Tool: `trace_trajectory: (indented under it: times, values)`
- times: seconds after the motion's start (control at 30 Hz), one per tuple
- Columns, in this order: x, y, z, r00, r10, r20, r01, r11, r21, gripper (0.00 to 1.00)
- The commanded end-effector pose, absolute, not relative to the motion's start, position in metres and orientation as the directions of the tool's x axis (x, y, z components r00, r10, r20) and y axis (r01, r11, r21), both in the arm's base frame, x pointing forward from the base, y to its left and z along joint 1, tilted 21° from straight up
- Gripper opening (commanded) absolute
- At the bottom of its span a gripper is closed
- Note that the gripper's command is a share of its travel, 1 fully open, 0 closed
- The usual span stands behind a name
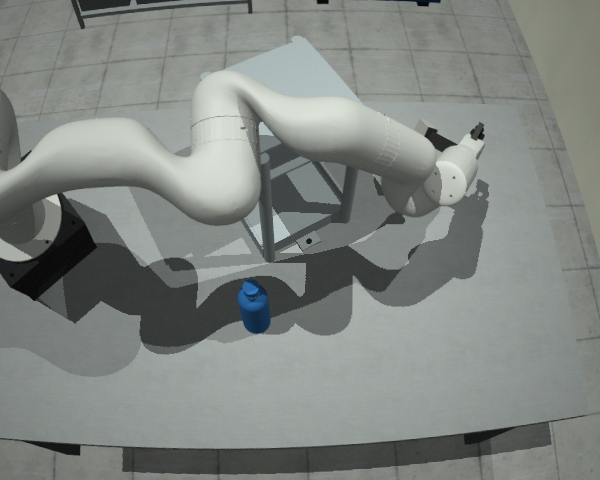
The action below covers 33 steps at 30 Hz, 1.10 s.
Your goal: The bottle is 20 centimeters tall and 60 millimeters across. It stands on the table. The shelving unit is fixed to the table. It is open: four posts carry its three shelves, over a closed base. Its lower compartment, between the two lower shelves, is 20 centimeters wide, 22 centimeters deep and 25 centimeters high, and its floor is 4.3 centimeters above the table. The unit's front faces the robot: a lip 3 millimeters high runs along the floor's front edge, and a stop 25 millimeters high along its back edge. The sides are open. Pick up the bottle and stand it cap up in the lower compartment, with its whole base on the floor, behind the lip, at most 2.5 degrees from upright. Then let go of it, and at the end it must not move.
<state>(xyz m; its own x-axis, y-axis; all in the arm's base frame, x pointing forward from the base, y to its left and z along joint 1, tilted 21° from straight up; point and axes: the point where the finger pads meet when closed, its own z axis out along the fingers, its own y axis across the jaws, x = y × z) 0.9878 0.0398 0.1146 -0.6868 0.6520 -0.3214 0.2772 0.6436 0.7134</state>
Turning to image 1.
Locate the dark blue bottle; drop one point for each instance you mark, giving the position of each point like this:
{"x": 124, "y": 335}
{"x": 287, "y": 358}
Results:
{"x": 254, "y": 307}

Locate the grey open shelving unit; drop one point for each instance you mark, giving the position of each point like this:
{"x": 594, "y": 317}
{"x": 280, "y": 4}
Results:
{"x": 293, "y": 205}

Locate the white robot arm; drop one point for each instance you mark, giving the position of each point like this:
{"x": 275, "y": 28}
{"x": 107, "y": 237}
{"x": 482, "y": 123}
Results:
{"x": 220, "y": 183}

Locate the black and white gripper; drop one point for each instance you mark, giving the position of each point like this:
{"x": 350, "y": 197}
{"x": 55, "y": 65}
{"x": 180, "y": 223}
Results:
{"x": 472, "y": 143}

